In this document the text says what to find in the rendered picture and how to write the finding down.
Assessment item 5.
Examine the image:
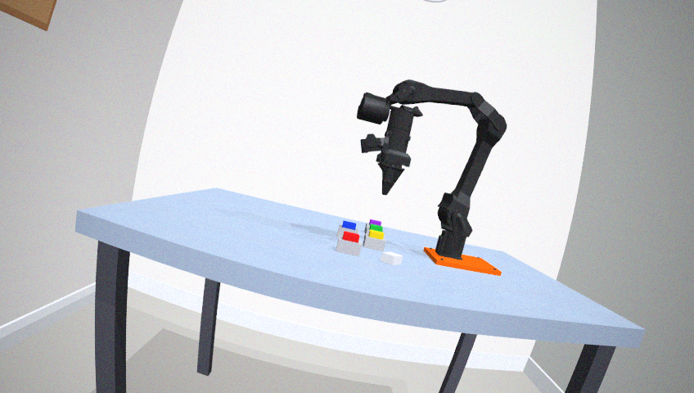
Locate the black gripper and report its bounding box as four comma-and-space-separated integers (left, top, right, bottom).
376, 127, 411, 196

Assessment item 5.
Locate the small white block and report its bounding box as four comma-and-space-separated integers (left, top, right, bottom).
381, 252, 403, 265

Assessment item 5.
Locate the blue button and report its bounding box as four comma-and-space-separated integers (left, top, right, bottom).
336, 221, 358, 237

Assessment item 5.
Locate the purple button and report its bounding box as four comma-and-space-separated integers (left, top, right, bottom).
364, 219, 382, 232

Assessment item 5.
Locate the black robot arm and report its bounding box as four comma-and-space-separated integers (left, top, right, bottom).
357, 79, 507, 260

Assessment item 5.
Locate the green button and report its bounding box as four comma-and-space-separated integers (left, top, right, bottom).
365, 224, 384, 235

